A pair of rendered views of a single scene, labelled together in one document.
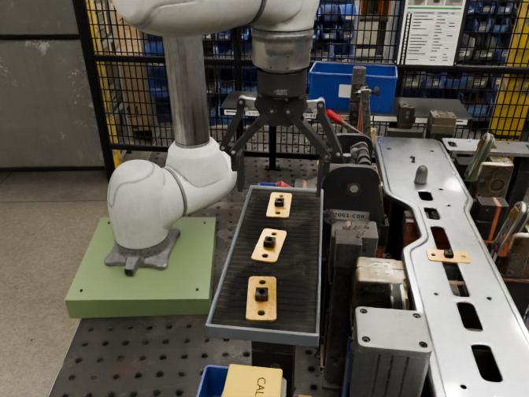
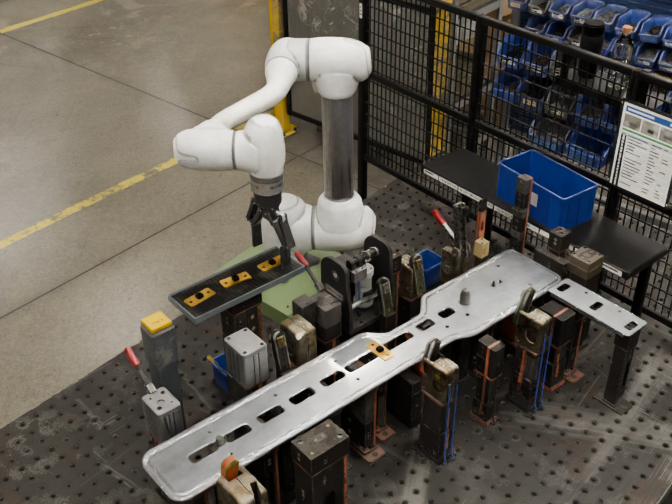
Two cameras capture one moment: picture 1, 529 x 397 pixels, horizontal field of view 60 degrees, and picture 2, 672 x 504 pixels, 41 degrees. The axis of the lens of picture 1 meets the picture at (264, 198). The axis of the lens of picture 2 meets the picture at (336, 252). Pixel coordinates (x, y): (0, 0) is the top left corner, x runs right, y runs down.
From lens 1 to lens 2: 201 cm
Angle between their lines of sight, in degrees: 37
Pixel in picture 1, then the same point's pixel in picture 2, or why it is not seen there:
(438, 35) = (651, 168)
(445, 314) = (321, 370)
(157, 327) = not seen: hidden behind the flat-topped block
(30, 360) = not seen: hidden behind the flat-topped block
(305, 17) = (263, 173)
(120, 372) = (210, 330)
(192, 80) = (333, 151)
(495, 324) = (337, 388)
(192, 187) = (321, 230)
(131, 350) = not seen: hidden behind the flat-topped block
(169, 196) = (299, 230)
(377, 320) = (243, 336)
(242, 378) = (157, 316)
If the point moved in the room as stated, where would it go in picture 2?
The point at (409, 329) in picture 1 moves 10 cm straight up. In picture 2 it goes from (249, 345) to (247, 315)
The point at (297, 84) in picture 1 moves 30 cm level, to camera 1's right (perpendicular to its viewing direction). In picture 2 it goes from (265, 203) to (349, 245)
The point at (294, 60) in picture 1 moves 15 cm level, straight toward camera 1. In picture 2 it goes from (260, 191) to (214, 212)
